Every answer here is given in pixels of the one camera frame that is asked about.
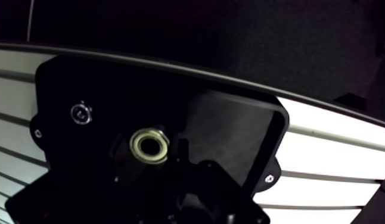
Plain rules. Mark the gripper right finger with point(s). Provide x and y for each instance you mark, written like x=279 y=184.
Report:
x=217 y=194

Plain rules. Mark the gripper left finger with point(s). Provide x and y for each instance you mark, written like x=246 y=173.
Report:
x=70 y=200

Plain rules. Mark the steel bearing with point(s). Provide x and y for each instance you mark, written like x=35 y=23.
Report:
x=134 y=147

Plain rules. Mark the black tray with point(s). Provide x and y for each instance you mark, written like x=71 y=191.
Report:
x=123 y=90

